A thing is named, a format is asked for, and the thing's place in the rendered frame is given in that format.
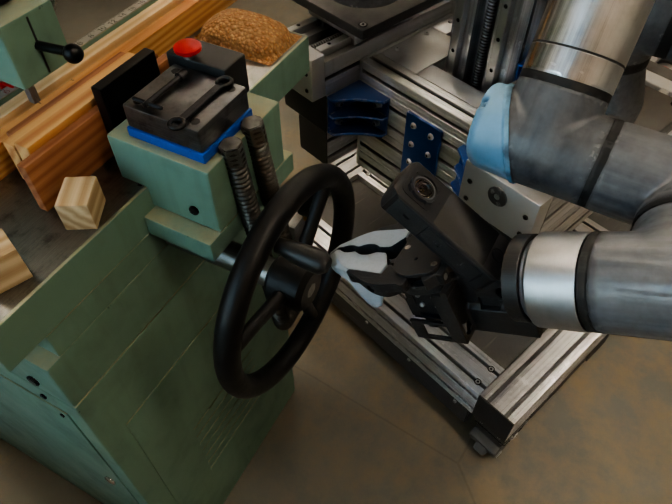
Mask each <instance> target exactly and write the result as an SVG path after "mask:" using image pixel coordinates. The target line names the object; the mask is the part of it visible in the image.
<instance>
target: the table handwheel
mask: <svg viewBox="0 0 672 504"><path fill-rule="evenodd" d="M330 193H331V196H332V200H333V209H334V213H333V227H332V234H331V239H330V244H329V248H328V254H329V255H330V253H331V252H332V251H333V250H334V249H336V248H337V247H338V246H339V245H341V244H343V243H345V242H348V241H350V240H352V234H353V228H354V219H355V199H354V191H353V187H352V184H351V182H350V180H349V178H348V176H347V174H346V173H345V172H344V171H343V170H342V169H341V168H339V167H337V166H335V165H333V164H328V163H319V164H315V165H312V166H309V167H307V168H305V169H303V170H301V171H300V172H298V173H297V174H296V175H294V176H293V177H292V178H291V179H289V180H288V181H287V182H286V183H285V184H284V185H283V186H282V187H281V188H280V189H279V190H278V191H277V192H276V194H275V195H274V196H273V197H272V198H271V200H270V201H269V202H268V204H267V205H266V206H265V208H264V209H263V210H262V212H261V213H260V215H259V216H258V218H257V219H256V221H255V223H254V224H253V226H252V228H251V230H250V231H249V233H248V235H247V237H246V239H245V240H244V242H243V244H240V243H238V242H235V241H232V242H231V243H230V244H229V245H228V246H227V248H226V249H225V250H224V251H223V252H222V253H221V255H220V256H219V257H218V258H217V259H216V260H215V261H211V260H209V259H206V258H204V257H202V256H200V255H197V254H195V253H193V252H191V251H188V250H186V249H184V248H182V247H179V246H177V245H175V244H172V243H170V242H168V241H166V240H165V241H166V243H167V244H169V245H172V246H174V247H176V248H178V249H181V250H183V251H185V252H187V253H190V254H192V255H194V256H196V257H199V258H201V259H203V260H205V261H208V262H210V263H212V264H214V265H217V266H219V267H221V268H224V269H226V270H228V271H230V274H229V276H228V279H227V282H226V285H225V288H224V291H223V294H222V298H221V301H220V305H219V309H218V313H217V318H216V323H215V330H214V339H213V360H214V368H215V372H216V376H217V378H218V381H219V383H220V385H221V386H222V388H223V389H224V390H225V391H226V392H227V393H228V394H230V395H232V396H234V397H236V398H240V399H250V398H254V397H257V396H260V395H262V394H264V393H265V392H267V391H268V390H270V389H271V388H273V387H274V386H275V385H276V384H277V383H278V382H280V381H281V380H282V379H283V378H284V377H285V376H286V374H287V373H288V372H289V371H290V370H291V369H292V367H293V366H294V365H295V364H296V362H297V361H298V360H299V358H300V357H301V355H302V354H303V353H304V351H305V350H306V348H307V346H308V345H309V343H310V342H311V340H312V338H313V337H314V335H315V333H316V331H317V330H318V328H319V326H320V324H321V322H322V320H323V318H324V316H325V314H326V312H327V310H328V308H329V306H330V304H331V301H332V299H333V297H334V294H335V292H336V289H337V287H338V284H339V281H340V279H341V276H340V275H339V274H337V273H336V272H335V271H334V270H333V269H332V267H330V269H329V271H328V272H327V273H324V274H320V275H317V274H314V273H311V272H309V271H306V270H304V269H302V268H300V267H299V266H297V265H295V264H293V263H291V262H289V261H288V260H286V259H285V258H283V257H282V256H279V257H277V258H273V257H271V256H269V255H270V253H271V252H272V250H273V248H274V246H275V244H276V242H277V240H278V239H279V237H280V235H281V234H282V232H283V231H284V229H285V227H286V226H287V224H288V223H289V222H290V220H291V219H292V217H293V216H294V215H295V213H296V212H297V211H298V210H299V209H300V207H301V206H302V205H303V204H304V203H305V202H306V201H307V200H308V199H309V198H310V197H311V196H312V195H313V194H314V196H313V199H312V202H311V206H310V209H309V212H308V215H307V219H306V222H305V225H304V228H303V230H302V233H301V236H300V239H299V242H301V243H305V244H308V245H312V246H313V242H314V239H315V236H316V232H317V229H318V225H319V222H320V220H321V217H322V214H323V211H324V208H325V205H326V202H327V199H328V196H329V194H330ZM257 284H260V285H262V286H264V291H265V295H266V297H267V300H266V301H265V303H264V304H263V305H262V306H261V307H260V308H259V310H258V311H257V312H256V313H255V314H254V315H253V316H252V318H251V319H250V320H249V321H248V322H247V323H246V324H245V321H246V317H247V313H248V309H249V306H250V302H251V299H252V296H253V293H254V290H255V288H256V285H257ZM282 306H284V307H286V308H288V309H291V310H293V311H295V312H300V311H302V310H303V312H304V313H303V315H302V317H301V319H300V320H299V322H298V324H297V325H296V327H295V329H294V330H293V332H292V333H291V335H290V336H289V338H288V339H287V341H286V342H285V343H284V345H283V346H282V347H281V348H280V350H279V351H278V352H277V353H276V354H275V355H274V356H273V357H272V359H271V360H270V361H268V362H267V363H266V364H265V365H264V366H263V367H262V368H260V369H259V370H257V371H255V372H253V373H251V374H246V373H245V372H244V370H243V367H242V362H241V352H242V350H243V349H244V348H245V347H246V346H247V344H248V343H249V342H250V341H251V340H252V339H253V337H254V336H255V335H256V334H257V333H258V331H259V330H260V329H261V328H262V327H263V326H264V325H265V324H266V322H267V321H268V320H269V319H270V318H271V317H272V316H273V315H274V314H275V313H276V312H277V311H278V310H279V309H280V308H281V307H282Z"/></svg>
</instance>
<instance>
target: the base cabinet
mask: <svg viewBox="0 0 672 504"><path fill-rule="evenodd" d="M229 274H230V271H228V270H226V269H224V268H221V267H219V266H217V265H214V264H212V263H210V262H208V261H205V260H203V261H202V263H201V264H200V265H199V266H198V267H197V268H196V269H195V271H194V272H193V273H192V274H191V275H190V276H189V277H188V279H187V280H186V281H185V282H184V283H183V284H182V285H181V287H180V288H179V289H178V290H177V291H176V292H175V293H174V295H173V296H172V297H171V298H170V299H169V300H168V301H167V303H166V304H165V305H164V306H163V307H162V308H161V309H160V311H159V312H158V313H157V314H156V315H155V316H154V317H153V319H152V320H151V321H150V322H149V323H148V324H147V325H146V327H145V328H144V329H143V330H142V331H141V332H140V333H139V335H138V336H137V337H136V338H135V339H134V340H133V341H132V343H131V344H130V345H129V346H128V347H127V348H126V349H125V351H124V352H123V353H122V354H121V355H120V356H119V357H118V359H117V360H116V361H115V362H114V363H113V364H112V365H111V367H110V368H109V369H108V370H107V371H106V372H105V373H104V375H103V376H102V377H101V378H100V379H99V380H98V381H97V383H96V384H95V385H94V386H93V387H92V388H91V389H90V391H89V392H88V393H87V394H86V395H85V396H84V397H83V399H82V400H81V401H80V402H79V403H78V404H77V405H76V406H75V407H73V406H70V405H68V404H66V403H64V402H63V401H61V400H59V399H58V398H56V397H54V396H52V395H51V394H49V393H47V392H46V391H44V390H42V389H40V388H39V387H37V386H34V385H33V384H32V383H30V382H28V381H27V380H25V379H23V378H22V377H20V376H18V375H16V374H15V373H13V372H7V371H5V370H4V369H2V368H0V438H1V439H3V440H4V441H6V442H7V443H9V444H10V445H12V446H14V447H15V448H17V449H18V450H20V451H21V452H23V453H25V454H26V455H28V456H29V457H31V458H32V459H34V460H36V461H37V462H39V463H40V464H42V465H43V466H45V467H47V468H48V469H50V470H51V471H53V472H54V473H56V474H58V475H59V476H61V477H62V478H64V479H65V480H67V481H69V482H70V483H72V484H73V485H75V486H76V487H78V488H80V489H81V490H83V491H84V492H86V493H87V494H89V495H91V496H92V497H94V498H95V499H97V500H98V501H100V502H102V503H103V504H224V502H225V500H226V499H227V497H228V496H229V494H230V492H231V491H232V489H233V488H234V486H235V484H236V483H237V481H238V480H239V478H240V477H241V475H242V473H243V472H244V470H245V469H246V467H247V465H248V464H249V462H250V461H251V459H252V457H253V456H254V454H255V453H256V451H257V449H258V448H259V446H260V445H261V443H262V441H263V440H264V438H265V437H266V435H267V434H268V432H269V430H270V429H271V427H272V426H273V424H274V422H275V421H276V419H277V418H278V416H279V414H280V413H281V411H282V410H283V408H284V406H285V405H286V403H287V402H288V400H289V399H290V397H291V395H292V394H293V392H294V391H295V386H294V377H293V368H292V369H291V370H290V371H289V372H288V373H287V374H286V376H285V377H284V378H283V379H282V380H281V381H280V382H278V383H277V384H276V385H275V386H274V387H273V388H271V389H270V390H268V391H267V392H265V393H264V394H262V395H260V396H257V397H254V398H250V399H240V398H236V397H234V396H232V395H230V394H228V393H227V392H226V391H225V390H224V389H223V388H222V386H221V385H220V383H219V381H218V378H217V376H216V372H215V368H214V360H213V339H214V330H215V323H216V318H217V313H218V309H219V305H220V301H221V298H222V294H223V291H224V288H225V285H226V282H227V279H228V276H229ZM288 338H289V333H288V329H287V330H284V331H282V330H279V329H277V328H276V326H275V325H274V322H273V319H272V317H271V318H270V319H269V320H268V321H267V322H266V324H265V325H264V326H263V327H262V328H261V329H260V330H259V331H258V333H257V334H256V335H255V336H254V337H253V339H252V340H251V341H250V342H249V343H248V344H247V346H246V347H245V348H244V349H243V350H242V352H241V362H242V367H243V370H244V372H245V373H246V374H251V373H253V372H255V371H257V370H259V369H260V368H262V367H263V366H264V365H265V364H266V363H267V362H268V361H270V360H271V359H272V357H273V356H274V355H275V354H276V353H277V352H278V351H279V350H280V348H281V347H282V346H283V345H284V343H285V342H286V341H287V339H288Z"/></svg>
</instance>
